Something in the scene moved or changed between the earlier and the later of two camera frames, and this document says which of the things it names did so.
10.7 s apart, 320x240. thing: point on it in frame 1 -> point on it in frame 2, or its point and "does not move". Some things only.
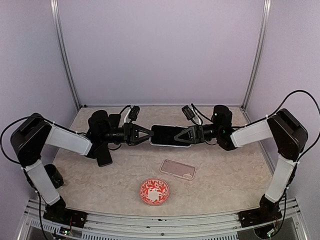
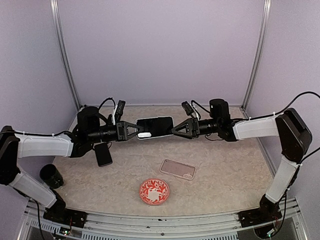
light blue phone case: (164, 136) -> (155, 127)
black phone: (165, 135) -> (155, 127)
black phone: (103, 156) does not move
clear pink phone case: (178, 169) does not move
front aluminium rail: (113, 225) does not move
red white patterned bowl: (154, 191) does not move
